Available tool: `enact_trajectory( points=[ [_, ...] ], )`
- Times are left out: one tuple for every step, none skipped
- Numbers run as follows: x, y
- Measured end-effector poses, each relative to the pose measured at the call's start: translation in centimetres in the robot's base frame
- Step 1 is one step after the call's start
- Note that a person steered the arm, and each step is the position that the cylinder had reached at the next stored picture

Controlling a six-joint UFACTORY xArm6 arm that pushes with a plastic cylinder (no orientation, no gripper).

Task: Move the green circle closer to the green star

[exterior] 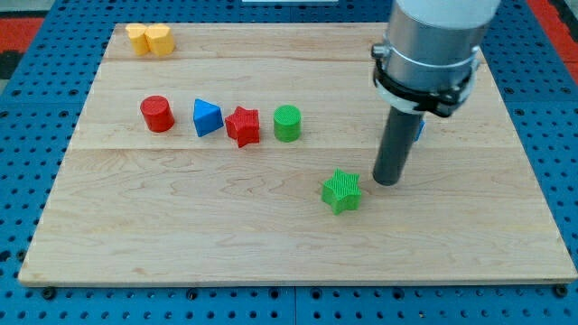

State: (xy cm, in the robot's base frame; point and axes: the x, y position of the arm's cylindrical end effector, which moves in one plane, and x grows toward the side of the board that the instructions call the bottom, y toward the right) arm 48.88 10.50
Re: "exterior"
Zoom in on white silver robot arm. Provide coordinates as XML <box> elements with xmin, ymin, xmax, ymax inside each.
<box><xmin>371</xmin><ymin>0</ymin><xmax>500</xmax><ymax>117</ymax></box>

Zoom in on red star block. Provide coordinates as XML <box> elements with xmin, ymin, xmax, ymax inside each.
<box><xmin>225</xmin><ymin>107</ymin><xmax>260</xmax><ymax>148</ymax></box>

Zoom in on green star block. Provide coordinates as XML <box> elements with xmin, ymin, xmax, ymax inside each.
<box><xmin>321</xmin><ymin>169</ymin><xmax>362</xmax><ymax>215</ymax></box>

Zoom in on green cylinder block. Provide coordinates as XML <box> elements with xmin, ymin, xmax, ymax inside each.
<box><xmin>273</xmin><ymin>105</ymin><xmax>302</xmax><ymax>143</ymax></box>

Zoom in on wooden board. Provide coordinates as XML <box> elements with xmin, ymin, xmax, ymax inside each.
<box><xmin>18</xmin><ymin>23</ymin><xmax>577</xmax><ymax>287</ymax></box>

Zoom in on blue triangle block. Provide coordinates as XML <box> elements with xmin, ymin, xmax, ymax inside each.
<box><xmin>193</xmin><ymin>98</ymin><xmax>224</xmax><ymax>137</ymax></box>

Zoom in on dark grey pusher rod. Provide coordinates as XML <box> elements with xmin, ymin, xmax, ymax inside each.
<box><xmin>372</xmin><ymin>107</ymin><xmax>423</xmax><ymax>186</ymax></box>

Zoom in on blue block behind rod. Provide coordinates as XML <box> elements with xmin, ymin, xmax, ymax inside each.
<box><xmin>414</xmin><ymin>119</ymin><xmax>426</xmax><ymax>142</ymax></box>

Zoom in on red cylinder block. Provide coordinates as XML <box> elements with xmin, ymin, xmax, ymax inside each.
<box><xmin>140</xmin><ymin>95</ymin><xmax>175</xmax><ymax>133</ymax></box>

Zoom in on yellow heart block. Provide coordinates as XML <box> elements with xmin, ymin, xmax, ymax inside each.
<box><xmin>144</xmin><ymin>23</ymin><xmax>175</xmax><ymax>57</ymax></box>

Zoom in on yellow pentagon block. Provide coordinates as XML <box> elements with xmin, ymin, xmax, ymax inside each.
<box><xmin>125</xmin><ymin>23</ymin><xmax>149</xmax><ymax>56</ymax></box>

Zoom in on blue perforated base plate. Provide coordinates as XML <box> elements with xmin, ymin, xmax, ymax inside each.
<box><xmin>1</xmin><ymin>0</ymin><xmax>577</xmax><ymax>324</ymax></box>

